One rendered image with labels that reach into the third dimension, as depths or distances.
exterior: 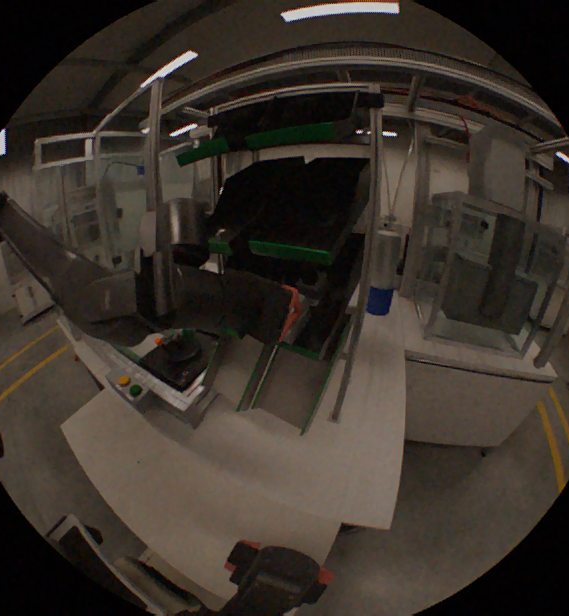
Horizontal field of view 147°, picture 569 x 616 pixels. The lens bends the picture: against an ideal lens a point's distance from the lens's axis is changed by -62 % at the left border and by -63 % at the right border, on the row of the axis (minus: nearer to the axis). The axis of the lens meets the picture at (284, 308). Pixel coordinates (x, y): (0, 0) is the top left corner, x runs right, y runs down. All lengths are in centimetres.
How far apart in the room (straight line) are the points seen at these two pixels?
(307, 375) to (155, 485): 50
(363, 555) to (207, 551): 104
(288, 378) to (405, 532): 132
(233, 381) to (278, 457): 24
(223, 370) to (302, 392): 21
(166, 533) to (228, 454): 29
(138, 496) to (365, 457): 61
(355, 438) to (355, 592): 109
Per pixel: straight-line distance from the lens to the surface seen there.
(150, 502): 66
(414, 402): 129
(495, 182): 116
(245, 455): 63
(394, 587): 159
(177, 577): 127
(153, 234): 23
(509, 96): 122
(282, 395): 52
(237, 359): 57
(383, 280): 116
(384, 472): 65
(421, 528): 164
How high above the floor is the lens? 143
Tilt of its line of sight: 29 degrees down
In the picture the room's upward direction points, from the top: straight up
